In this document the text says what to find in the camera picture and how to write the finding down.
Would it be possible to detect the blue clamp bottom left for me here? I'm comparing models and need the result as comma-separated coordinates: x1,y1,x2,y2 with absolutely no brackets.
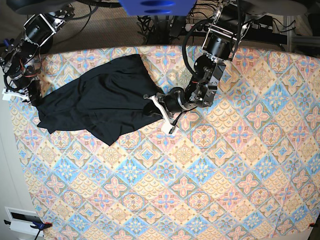
3,219,53,231

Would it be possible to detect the black t-shirt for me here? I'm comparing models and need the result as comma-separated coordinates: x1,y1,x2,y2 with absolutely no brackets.
37,54,162,146

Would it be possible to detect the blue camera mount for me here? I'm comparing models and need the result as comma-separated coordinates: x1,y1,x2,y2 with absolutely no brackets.
119,0,196,16

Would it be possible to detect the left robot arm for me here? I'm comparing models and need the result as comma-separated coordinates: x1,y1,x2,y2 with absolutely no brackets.
144,2,250,135

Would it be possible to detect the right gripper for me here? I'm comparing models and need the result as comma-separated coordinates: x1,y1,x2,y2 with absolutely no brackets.
2,80,43,107

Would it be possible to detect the white power strip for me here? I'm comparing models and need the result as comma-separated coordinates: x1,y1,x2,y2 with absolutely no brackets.
184,23,209,34

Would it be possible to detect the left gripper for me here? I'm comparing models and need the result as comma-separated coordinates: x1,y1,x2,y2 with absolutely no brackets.
143,87,203,136

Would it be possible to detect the white wall vent box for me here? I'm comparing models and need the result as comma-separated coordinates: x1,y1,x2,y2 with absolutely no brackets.
4,206,41,240

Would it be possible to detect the red blue clamp top left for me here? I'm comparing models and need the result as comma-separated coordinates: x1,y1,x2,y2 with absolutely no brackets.
0,38,15,64

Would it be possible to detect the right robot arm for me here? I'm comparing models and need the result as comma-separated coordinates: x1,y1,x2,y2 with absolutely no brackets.
0,3,75,107

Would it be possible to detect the patterned colourful tablecloth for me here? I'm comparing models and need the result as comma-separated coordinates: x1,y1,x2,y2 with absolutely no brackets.
9,48,320,240

